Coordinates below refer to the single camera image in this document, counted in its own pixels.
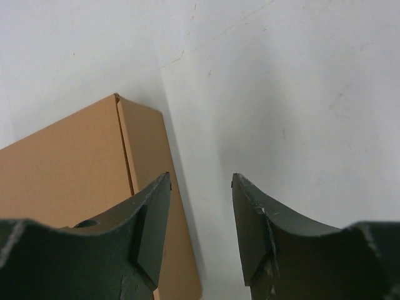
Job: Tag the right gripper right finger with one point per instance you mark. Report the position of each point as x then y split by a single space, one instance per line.
286 255

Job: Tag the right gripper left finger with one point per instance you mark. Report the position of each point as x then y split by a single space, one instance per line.
114 255

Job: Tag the brown cardboard box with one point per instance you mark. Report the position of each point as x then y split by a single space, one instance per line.
88 163

